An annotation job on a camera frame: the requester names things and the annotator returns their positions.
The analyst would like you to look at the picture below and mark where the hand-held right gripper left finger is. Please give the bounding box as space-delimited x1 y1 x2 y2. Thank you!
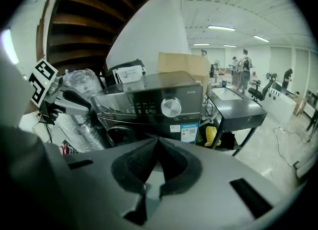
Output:
63 136 164 230

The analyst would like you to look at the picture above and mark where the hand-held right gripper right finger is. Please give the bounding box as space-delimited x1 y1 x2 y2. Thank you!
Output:
158 136 295 230

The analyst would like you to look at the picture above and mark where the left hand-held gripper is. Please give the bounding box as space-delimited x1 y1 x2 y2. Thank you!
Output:
28 58 92 126

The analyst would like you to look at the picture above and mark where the plastic-wrapped grey appliance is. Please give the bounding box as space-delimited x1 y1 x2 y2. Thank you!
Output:
53 69 110 151

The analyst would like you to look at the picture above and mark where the yellow container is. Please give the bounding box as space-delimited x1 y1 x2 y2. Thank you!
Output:
205 126 222 148

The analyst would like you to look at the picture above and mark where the red and black device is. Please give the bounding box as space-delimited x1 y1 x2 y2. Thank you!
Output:
59 143 76 155

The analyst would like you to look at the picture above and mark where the white plastic box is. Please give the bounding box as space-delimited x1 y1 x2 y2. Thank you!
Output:
113 66 147 84

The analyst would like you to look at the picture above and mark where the black sink table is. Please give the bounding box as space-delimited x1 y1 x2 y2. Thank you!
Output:
205 86 268 157

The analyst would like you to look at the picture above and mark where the brown wooden staircase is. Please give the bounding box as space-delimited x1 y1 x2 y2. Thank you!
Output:
37 0 167 76

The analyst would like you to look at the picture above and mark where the black office chair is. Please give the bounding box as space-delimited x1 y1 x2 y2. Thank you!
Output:
248 78 277 106

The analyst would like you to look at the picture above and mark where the large cardboard box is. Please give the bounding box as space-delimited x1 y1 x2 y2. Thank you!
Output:
158 52 212 96

